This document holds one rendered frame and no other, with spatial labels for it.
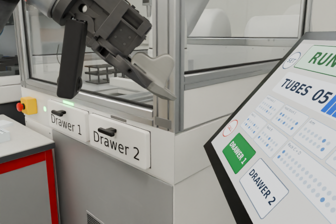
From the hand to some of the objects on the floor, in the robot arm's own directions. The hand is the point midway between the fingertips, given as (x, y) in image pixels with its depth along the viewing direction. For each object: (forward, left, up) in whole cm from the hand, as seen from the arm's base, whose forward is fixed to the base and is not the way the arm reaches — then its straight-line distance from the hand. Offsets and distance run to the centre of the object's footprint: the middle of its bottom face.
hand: (166, 97), depth 46 cm
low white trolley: (+40, +113, -103) cm, 158 cm away
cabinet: (+92, +39, -105) cm, 145 cm away
